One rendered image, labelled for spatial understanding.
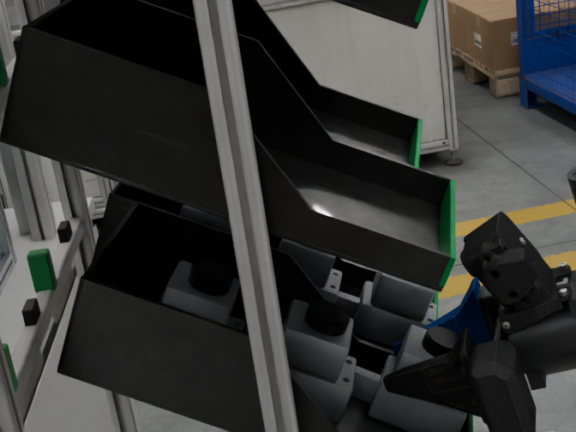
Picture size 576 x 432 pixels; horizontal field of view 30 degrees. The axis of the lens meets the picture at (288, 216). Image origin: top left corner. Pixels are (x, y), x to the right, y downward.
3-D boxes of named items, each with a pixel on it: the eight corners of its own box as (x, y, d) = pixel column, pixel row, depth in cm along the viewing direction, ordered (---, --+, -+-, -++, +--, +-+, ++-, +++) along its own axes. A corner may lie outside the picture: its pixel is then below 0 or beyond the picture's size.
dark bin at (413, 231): (443, 210, 76) (481, 116, 73) (441, 293, 64) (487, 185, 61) (69, 82, 76) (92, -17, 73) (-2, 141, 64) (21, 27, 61)
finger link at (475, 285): (501, 344, 80) (476, 273, 79) (498, 368, 77) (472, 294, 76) (413, 364, 83) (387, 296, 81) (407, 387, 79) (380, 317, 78)
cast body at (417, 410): (457, 417, 79) (492, 340, 76) (451, 451, 75) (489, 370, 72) (351, 375, 80) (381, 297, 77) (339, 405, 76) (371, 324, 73)
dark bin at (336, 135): (413, 145, 90) (444, 63, 87) (407, 203, 78) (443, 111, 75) (97, 37, 90) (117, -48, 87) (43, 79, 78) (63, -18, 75)
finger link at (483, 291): (521, 320, 79) (505, 273, 78) (517, 381, 71) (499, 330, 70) (495, 326, 80) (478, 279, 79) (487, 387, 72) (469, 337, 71)
